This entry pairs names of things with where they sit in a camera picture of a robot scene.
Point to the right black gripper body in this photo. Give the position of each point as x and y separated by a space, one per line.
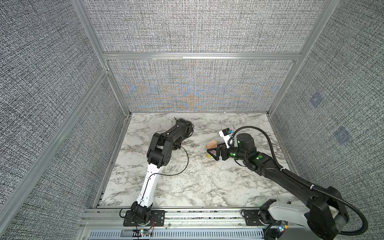
235 153

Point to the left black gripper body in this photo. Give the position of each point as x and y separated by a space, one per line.
177 146

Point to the natural wood plank block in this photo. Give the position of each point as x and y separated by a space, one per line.
212 144

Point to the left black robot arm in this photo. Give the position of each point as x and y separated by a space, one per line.
159 155

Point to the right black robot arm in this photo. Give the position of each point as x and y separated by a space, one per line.
325 212

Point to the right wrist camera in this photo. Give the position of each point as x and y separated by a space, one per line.
228 137

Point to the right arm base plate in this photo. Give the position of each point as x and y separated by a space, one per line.
250 216

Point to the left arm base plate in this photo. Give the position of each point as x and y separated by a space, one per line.
156 219

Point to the aluminium front rail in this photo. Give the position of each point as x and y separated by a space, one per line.
183 224

